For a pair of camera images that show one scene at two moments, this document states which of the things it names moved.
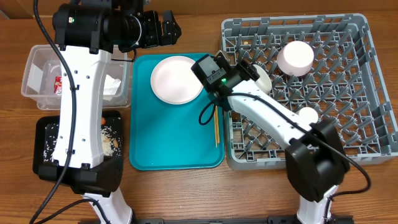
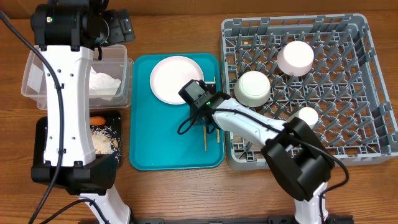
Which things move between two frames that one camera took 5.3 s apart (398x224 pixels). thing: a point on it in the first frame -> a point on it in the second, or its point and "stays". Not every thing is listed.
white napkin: x=110 y=87 stays
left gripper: x=153 y=38 -> x=117 y=35
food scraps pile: x=110 y=139 stays
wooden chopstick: x=215 y=116 -> x=205 y=139
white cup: x=306 y=116 stays
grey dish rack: x=326 y=62 stays
